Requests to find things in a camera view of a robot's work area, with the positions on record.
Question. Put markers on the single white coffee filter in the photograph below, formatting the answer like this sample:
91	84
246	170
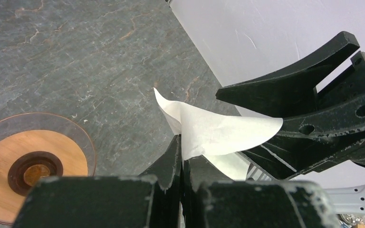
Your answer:
218	138

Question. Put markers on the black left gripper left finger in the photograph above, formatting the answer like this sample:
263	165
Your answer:
148	200

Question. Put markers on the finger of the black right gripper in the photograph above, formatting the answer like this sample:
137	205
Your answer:
291	91
302	145

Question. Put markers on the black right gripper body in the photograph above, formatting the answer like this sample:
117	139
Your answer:
344	101

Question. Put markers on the wooden ring dripper stand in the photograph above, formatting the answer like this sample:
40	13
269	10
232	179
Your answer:
61	154

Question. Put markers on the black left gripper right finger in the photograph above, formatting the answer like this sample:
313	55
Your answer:
212	200

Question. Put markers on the clear pink glass dripper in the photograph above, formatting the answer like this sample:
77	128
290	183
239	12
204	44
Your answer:
51	122

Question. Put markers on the amber glass carafe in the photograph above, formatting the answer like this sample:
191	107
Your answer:
34	173

